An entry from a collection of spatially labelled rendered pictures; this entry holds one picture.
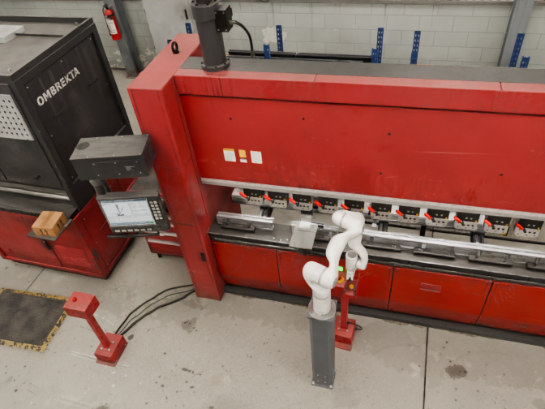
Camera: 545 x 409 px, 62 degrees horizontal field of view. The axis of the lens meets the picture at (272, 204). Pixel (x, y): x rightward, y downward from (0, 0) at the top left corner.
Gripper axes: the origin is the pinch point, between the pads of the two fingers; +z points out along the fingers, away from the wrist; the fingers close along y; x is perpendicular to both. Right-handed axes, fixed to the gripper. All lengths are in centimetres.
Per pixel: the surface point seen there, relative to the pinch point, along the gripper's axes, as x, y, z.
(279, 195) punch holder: -64, -34, -43
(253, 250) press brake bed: -89, -17, 14
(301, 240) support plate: -43.3, -16.2, -14.2
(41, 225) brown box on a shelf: -257, 29, -28
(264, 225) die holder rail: -80, -31, -5
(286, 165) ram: -56, -37, -73
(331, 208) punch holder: -23, -36, -36
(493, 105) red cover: 70, -50, -132
